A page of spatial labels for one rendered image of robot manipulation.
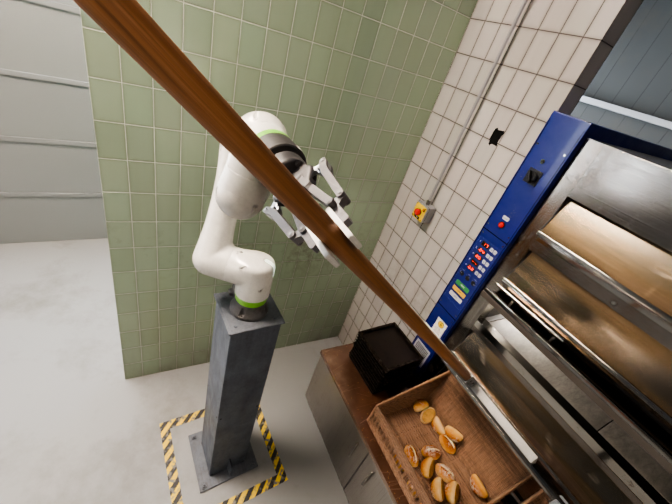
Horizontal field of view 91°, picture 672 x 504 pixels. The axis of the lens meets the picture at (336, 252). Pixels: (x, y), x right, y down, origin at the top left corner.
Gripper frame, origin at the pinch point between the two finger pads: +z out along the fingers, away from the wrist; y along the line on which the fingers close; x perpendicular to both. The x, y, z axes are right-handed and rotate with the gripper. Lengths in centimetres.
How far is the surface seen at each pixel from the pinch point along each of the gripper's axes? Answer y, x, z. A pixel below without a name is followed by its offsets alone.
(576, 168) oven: -84, -92, -33
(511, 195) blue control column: -66, -103, -49
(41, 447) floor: 196, -70, -89
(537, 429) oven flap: -8, -155, 20
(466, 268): -34, -130, -48
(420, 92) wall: -78, -80, -120
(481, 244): -46, -120, -48
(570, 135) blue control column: -89, -83, -41
